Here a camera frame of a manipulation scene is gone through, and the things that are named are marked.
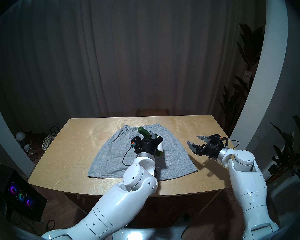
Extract black floor cable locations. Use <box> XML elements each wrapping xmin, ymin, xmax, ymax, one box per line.
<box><xmin>12</xmin><ymin>212</ymin><xmax>55</xmax><ymax>236</ymax></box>

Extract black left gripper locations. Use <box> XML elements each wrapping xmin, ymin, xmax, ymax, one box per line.
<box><xmin>135</xmin><ymin>132</ymin><xmax>164</xmax><ymax>158</ymax></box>

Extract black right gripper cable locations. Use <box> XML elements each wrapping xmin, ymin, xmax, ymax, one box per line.
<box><xmin>222</xmin><ymin>139</ymin><xmax>240</xmax><ymax>150</ymax></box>

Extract white mushroom lamp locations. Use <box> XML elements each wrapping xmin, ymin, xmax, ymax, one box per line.
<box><xmin>15</xmin><ymin>131</ymin><xmax>27</xmax><ymax>146</ymax></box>

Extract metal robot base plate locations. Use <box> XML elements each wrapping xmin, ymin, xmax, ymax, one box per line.
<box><xmin>110</xmin><ymin>227</ymin><xmax>185</xmax><ymax>240</ymax></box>

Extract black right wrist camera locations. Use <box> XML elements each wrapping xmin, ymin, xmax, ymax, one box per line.
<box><xmin>209</xmin><ymin>134</ymin><xmax>228</xmax><ymax>143</ymax></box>

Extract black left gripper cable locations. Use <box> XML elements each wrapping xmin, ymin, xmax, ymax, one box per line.
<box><xmin>122</xmin><ymin>144</ymin><xmax>137</xmax><ymax>166</ymax></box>

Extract leafy plant in white pot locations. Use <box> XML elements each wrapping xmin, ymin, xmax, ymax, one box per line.
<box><xmin>267</xmin><ymin>79</ymin><xmax>300</xmax><ymax>185</ymax></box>

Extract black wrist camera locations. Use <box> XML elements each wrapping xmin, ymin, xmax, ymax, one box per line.
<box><xmin>209</xmin><ymin>134</ymin><xmax>228</xmax><ymax>143</ymax></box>
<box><xmin>130</xmin><ymin>136</ymin><xmax>142</xmax><ymax>149</ymax></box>

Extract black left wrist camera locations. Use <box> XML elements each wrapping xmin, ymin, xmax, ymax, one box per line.
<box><xmin>130</xmin><ymin>136</ymin><xmax>142</xmax><ymax>149</ymax></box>

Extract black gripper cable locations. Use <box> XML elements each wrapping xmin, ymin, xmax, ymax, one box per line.
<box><xmin>222</xmin><ymin>139</ymin><xmax>240</xmax><ymax>150</ymax></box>
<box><xmin>122</xmin><ymin>144</ymin><xmax>137</xmax><ymax>166</ymax></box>

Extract grey curtain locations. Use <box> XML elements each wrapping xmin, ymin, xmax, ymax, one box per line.
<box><xmin>0</xmin><ymin>0</ymin><xmax>265</xmax><ymax>132</ymax></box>

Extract green handled lint roller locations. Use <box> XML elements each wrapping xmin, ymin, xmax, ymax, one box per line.
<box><xmin>137</xmin><ymin>126</ymin><xmax>165</xmax><ymax>157</ymax></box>

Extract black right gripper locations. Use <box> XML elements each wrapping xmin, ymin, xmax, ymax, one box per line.
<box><xmin>186</xmin><ymin>135</ymin><xmax>226</xmax><ymax>160</ymax></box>

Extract woven basket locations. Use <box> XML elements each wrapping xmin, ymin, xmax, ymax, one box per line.
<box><xmin>42</xmin><ymin>126</ymin><xmax>61</xmax><ymax>151</ymax></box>

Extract tall dark leafy plant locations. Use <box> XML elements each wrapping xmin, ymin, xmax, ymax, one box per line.
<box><xmin>217</xmin><ymin>22</ymin><xmax>265</xmax><ymax>137</ymax></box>

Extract grey shorts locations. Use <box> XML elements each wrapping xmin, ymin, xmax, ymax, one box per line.
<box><xmin>87</xmin><ymin>124</ymin><xmax>198</xmax><ymax>180</ymax></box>

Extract computer case with rgb fans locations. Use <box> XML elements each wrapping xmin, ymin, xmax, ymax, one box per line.
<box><xmin>0</xmin><ymin>162</ymin><xmax>47</xmax><ymax>221</ymax></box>

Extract white curved arch column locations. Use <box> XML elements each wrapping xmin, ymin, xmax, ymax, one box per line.
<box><xmin>229</xmin><ymin>0</ymin><xmax>289</xmax><ymax>156</ymax></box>
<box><xmin>0</xmin><ymin>84</ymin><xmax>35</xmax><ymax>177</ymax></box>

